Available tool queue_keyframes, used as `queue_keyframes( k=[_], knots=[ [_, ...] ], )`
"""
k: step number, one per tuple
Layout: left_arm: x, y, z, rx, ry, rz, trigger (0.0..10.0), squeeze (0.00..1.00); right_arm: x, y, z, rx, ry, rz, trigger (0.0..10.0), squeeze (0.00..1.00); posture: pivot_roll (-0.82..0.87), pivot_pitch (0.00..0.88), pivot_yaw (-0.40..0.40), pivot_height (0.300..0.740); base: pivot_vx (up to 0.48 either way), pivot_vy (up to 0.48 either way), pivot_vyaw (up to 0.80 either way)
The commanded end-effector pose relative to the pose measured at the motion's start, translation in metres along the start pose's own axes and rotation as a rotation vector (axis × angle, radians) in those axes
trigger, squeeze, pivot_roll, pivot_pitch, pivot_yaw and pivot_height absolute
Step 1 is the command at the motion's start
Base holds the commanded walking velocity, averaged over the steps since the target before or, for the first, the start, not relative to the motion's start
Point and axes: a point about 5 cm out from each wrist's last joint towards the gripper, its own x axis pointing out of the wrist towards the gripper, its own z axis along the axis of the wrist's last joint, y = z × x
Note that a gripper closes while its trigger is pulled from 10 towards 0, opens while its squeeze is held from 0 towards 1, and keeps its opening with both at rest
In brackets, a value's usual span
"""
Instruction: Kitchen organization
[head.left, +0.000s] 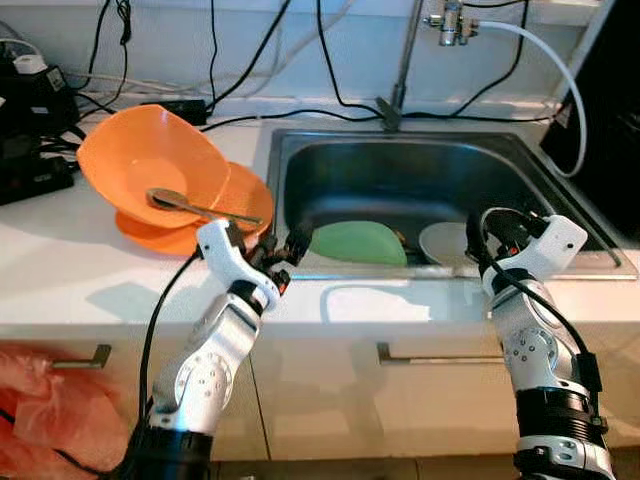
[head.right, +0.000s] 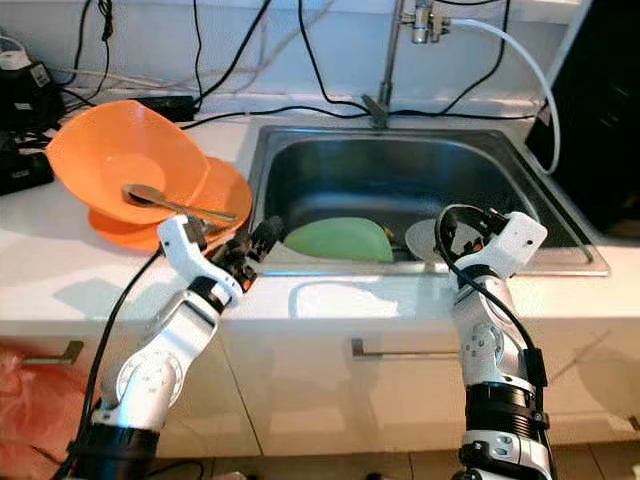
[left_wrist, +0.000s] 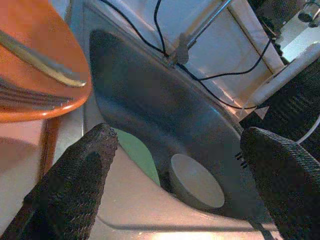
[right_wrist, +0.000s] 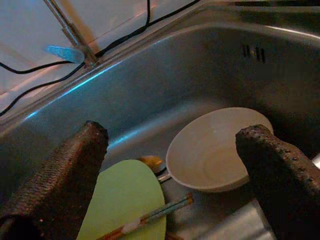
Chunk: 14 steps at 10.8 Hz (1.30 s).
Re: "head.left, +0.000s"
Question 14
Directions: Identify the thick black adapter cable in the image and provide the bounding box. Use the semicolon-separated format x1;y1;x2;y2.
208;0;293;103

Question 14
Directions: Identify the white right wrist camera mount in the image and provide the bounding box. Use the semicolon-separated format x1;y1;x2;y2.
487;213;589;298

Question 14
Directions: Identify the black power adapter brick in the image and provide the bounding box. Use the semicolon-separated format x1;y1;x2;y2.
140;98;209;127

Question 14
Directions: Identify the green plate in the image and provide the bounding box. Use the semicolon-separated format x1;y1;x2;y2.
310;220;409;268

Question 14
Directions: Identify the white plug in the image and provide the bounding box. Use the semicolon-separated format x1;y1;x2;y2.
10;50;47;74

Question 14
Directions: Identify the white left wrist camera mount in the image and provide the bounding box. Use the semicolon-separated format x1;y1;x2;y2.
196;218;284;309

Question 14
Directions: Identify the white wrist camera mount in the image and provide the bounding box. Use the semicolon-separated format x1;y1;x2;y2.
487;213;589;298
196;218;284;309

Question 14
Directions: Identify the white kitchen cabinet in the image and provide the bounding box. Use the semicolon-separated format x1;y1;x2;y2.
0;300;640;466

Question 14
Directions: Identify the stainless steel sink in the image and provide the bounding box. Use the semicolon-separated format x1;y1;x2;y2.
265;128;638;281

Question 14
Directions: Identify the pale grey bowl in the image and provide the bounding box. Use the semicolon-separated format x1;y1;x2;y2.
418;221;488;269

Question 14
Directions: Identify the silver cabinet handle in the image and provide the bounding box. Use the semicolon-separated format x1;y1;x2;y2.
376;342;508;367
50;344;113;370

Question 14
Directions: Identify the chrome faucet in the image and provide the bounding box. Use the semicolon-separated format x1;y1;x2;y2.
375;0;501;133

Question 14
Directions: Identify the black power strip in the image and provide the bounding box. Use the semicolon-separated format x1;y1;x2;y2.
0;150;76;206

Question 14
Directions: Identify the long black counter cable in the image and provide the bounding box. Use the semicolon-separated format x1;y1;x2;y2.
200;106;549;131

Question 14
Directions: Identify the red plastic bag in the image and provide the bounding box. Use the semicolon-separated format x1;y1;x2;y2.
0;343;131;480

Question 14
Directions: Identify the thin black hanging cable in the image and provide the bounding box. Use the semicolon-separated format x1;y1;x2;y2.
209;0;218;103

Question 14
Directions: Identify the white water hose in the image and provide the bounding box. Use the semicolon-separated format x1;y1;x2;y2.
478;20;590;179

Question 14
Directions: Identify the black charger box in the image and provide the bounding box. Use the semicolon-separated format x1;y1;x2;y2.
0;60;81;141

